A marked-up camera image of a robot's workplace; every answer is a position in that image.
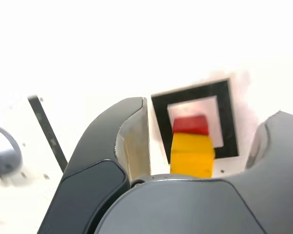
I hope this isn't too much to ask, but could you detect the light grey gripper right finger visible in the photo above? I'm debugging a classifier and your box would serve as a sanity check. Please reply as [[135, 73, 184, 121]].
[[94, 110, 293, 234]]

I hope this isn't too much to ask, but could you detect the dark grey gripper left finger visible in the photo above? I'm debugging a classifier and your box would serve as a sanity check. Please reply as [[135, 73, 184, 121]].
[[36, 97, 152, 234]]

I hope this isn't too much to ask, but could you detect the yellow cube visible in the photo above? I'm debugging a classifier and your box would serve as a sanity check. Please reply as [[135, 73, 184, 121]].
[[169, 132, 216, 180]]

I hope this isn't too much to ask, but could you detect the red cube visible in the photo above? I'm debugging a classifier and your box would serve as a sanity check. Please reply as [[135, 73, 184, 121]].
[[172, 115, 210, 136]]

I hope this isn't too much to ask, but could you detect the black tape square outline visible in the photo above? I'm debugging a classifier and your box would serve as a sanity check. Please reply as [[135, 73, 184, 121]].
[[150, 78, 240, 165]]

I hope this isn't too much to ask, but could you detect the black tape strip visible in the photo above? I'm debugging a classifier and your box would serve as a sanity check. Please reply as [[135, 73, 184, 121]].
[[28, 95, 68, 171]]

